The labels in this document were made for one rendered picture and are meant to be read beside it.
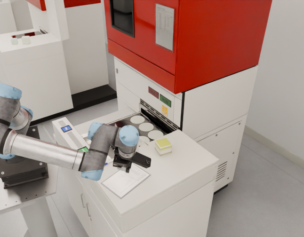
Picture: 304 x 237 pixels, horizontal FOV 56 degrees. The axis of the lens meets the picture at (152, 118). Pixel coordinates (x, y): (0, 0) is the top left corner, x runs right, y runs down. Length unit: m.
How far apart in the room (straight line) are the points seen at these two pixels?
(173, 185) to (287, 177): 1.83
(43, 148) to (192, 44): 0.93
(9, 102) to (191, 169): 0.92
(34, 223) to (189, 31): 1.49
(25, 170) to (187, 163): 0.88
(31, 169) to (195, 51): 1.11
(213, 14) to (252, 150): 1.98
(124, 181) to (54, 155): 0.48
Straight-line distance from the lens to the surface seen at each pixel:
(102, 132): 1.10
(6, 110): 1.12
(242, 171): 3.02
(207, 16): 1.61
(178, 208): 1.62
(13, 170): 1.73
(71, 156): 1.08
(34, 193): 1.72
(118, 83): 2.35
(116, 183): 1.45
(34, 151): 1.09
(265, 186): 2.94
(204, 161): 1.58
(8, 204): 1.72
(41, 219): 2.04
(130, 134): 1.07
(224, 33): 1.75
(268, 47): 3.05
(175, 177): 1.47
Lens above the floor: 2.02
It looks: 34 degrees down
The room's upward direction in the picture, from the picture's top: straight up
